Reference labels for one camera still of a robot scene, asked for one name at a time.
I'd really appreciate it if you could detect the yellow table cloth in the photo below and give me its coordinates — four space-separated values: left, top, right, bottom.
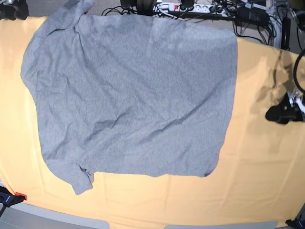
0 18 305 229

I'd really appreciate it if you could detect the white power strip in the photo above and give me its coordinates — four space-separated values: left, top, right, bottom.
153 2 228 18

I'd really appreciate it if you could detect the grey t-shirt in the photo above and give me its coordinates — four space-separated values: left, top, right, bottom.
21 0 238 195

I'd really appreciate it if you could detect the black clamp right corner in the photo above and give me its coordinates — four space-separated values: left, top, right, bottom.
285 219 305 229

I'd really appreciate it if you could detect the red black clamp left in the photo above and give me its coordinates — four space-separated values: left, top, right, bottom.
0 186 27 216

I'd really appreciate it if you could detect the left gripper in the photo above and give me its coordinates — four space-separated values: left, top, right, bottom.
265 89 305 125

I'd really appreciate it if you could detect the black power adapter box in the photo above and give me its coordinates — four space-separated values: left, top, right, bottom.
236 7 270 26

